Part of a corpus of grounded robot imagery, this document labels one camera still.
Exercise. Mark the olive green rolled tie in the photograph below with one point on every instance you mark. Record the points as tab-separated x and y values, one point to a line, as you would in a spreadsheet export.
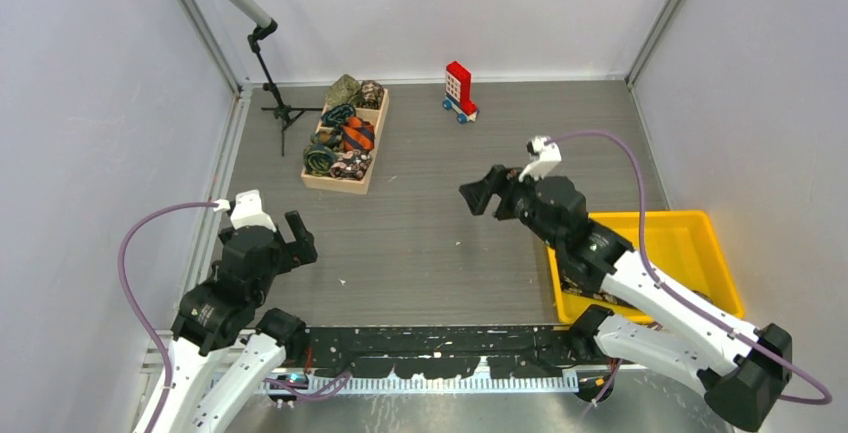
345	90

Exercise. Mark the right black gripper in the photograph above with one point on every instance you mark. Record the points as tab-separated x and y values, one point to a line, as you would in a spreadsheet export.
500	179

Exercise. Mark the navy yellow rolled tie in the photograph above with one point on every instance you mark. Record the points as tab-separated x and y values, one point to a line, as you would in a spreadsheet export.
318	160

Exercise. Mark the red toy block car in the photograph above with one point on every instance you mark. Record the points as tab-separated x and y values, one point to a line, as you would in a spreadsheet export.
457	98

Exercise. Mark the brown floral rolled tie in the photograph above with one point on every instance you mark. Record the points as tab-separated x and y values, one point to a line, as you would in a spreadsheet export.
371	95

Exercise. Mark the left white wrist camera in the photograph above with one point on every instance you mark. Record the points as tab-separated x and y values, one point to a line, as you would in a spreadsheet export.
245	210

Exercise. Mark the yellow plastic bin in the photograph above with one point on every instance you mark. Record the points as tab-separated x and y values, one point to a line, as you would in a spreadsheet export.
681	243

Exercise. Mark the black pink floral rolled tie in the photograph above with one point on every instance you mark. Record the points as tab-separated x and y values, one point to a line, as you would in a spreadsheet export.
352	165

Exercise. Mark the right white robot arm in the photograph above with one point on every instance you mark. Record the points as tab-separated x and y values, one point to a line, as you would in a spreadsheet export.
739	369

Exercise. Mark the black microphone stand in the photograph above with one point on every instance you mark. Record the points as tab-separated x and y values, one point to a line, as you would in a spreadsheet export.
285	113

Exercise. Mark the dark green rolled tie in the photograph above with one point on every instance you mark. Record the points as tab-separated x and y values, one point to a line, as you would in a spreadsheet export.
330	138

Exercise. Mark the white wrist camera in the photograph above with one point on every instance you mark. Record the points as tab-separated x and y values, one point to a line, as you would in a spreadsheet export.
245	210
544	156

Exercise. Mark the teal navy rolled tie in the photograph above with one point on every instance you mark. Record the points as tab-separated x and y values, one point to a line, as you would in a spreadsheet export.
336	116

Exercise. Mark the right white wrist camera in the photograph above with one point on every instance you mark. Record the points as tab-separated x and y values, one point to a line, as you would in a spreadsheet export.
544	156

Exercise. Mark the orange navy striped tie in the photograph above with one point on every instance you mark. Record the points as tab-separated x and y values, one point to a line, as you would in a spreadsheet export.
358	134

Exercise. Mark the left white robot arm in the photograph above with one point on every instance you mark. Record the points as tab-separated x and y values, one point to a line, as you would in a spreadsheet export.
210	318

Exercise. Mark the wooden compartment tray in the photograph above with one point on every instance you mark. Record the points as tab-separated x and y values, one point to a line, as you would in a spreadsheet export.
378	119

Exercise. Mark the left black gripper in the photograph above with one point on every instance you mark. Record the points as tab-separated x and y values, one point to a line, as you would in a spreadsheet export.
301	250

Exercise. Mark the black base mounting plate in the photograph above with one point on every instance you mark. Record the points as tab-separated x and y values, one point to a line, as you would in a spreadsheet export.
444	352

